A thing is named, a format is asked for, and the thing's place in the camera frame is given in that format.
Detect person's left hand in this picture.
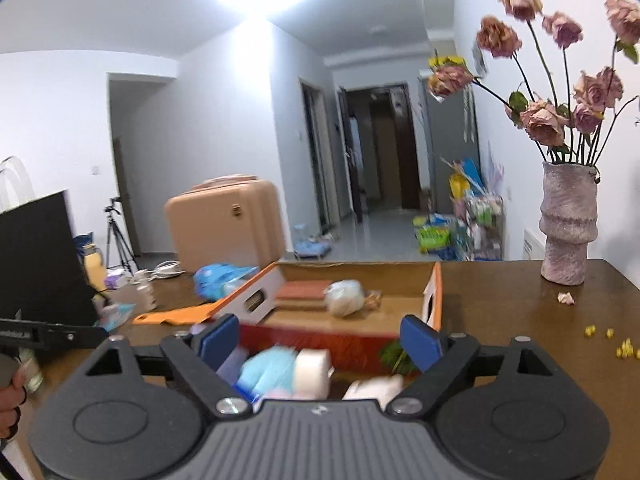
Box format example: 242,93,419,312
0,371,28,442

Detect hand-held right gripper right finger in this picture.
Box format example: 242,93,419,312
389,314,557,418

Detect pink hard-shell suitcase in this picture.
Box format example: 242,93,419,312
165,174,287,276

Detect green pet food bag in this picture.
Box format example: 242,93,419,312
416,224,452,254

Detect clear glass jar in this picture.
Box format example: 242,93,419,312
125,280,157,314

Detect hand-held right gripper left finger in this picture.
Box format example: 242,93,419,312
82,312,252,418

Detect orange cardboard box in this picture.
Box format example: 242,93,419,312
214,260,444,376

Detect small purple wipes pack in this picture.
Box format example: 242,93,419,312
104,268,132,290

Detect grey tall cabinet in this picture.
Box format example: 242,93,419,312
419,76,482,198

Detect white ball in plastic wrap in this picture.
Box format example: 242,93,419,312
323,280,369,318

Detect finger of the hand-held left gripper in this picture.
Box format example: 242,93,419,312
0,317,109,357

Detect white folded cloth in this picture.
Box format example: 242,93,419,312
342,374,405,408

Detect blue plastic wrapper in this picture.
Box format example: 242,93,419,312
97,302,137,332

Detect white wall radiator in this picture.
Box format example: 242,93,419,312
522,226,547,262

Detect light blue fluffy cloth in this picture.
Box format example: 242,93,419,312
236,346,302,403

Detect yellow drink bottle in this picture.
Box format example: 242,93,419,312
81,242,107,292

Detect black camera tripod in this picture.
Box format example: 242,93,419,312
103,196,138,274

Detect wire storage rack with supplies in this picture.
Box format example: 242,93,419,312
450,194,505,262

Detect purple knit cloth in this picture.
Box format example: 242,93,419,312
216,349,249,387

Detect yellow bag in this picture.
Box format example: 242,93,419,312
448,172,472,202

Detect orange box lid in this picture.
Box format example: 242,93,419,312
132,301,224,327

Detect textured pink ceramic vase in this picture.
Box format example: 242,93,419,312
540,160,600,287

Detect blue tissue pack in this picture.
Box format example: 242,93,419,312
193,262,261,302

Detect green artificial plant sprig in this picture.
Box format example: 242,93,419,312
378,339,420,377

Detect scattered yellow petal crumbs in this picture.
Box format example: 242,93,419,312
583,326,637,360

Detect black paper bag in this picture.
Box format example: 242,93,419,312
0,156,102,329

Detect bunch of dried pink roses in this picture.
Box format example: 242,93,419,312
426,0,640,167

